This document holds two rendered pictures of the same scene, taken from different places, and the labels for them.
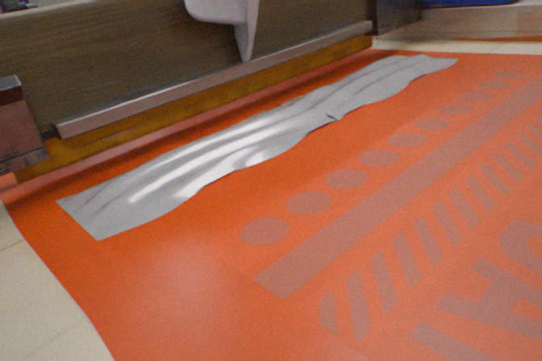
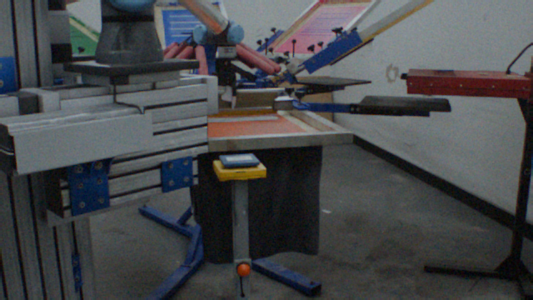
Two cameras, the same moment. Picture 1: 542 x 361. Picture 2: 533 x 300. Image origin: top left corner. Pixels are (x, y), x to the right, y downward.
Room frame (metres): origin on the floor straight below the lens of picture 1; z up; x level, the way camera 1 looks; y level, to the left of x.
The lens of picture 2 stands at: (-1.57, -1.02, 1.32)
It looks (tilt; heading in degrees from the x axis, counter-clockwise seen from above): 13 degrees down; 25
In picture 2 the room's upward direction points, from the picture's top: straight up
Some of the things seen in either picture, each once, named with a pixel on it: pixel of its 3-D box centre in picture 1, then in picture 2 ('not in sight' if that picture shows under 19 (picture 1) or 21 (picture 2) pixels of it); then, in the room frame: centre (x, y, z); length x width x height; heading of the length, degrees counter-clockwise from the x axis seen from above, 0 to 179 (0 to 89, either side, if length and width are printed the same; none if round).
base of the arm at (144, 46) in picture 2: not in sight; (128, 38); (-0.64, -0.27, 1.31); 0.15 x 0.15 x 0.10
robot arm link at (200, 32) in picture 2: not in sight; (211, 34); (0.26, 0.05, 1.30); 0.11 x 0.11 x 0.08; 70
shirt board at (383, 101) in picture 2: not in sight; (322, 105); (1.13, -0.14, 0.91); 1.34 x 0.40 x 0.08; 98
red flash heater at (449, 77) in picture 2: not in sight; (467, 82); (1.23, -0.88, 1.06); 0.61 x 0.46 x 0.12; 98
